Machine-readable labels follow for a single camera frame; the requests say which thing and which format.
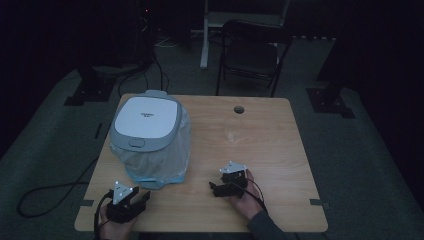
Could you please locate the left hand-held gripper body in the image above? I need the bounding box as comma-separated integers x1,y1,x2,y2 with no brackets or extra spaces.
105,180,147,224

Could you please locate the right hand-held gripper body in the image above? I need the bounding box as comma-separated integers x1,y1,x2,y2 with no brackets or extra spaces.
218,161,250,198

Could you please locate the person's left hand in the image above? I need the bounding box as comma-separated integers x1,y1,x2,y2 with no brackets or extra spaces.
99,203,138,240

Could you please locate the person's right hand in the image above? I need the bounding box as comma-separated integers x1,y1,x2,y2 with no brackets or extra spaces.
228,169,265,221

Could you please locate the white trash bin with bag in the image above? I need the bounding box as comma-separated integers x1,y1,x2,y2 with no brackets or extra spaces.
110,105,192,191

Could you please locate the clear plastic bottle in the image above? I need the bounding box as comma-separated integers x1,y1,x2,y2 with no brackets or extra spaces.
223,114,245,144

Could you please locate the white grey lidded trash can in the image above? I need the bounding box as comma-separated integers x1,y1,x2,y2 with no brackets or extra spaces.
109,89,184,153

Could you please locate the black folding chair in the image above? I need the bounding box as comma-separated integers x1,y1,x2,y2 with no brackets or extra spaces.
215,19,295,98

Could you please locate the right hand-held gripper cable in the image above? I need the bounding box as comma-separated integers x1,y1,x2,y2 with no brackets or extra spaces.
233,177,269,215

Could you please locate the hand-held gripper cable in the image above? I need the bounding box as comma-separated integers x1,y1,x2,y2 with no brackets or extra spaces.
93,190,115,240
233,177,269,215

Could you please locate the left hand-held gripper cable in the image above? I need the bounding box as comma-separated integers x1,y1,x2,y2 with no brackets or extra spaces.
93,190,115,240

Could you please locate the black floor cable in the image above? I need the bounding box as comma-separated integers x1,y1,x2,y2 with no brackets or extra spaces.
16,156,100,219

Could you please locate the black stand base plate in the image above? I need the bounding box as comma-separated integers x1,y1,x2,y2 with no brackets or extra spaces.
305,87,356,120
63,68,116,107

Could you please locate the bundle of dark cables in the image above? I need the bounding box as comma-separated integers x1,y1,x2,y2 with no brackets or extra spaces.
117,36,170,98

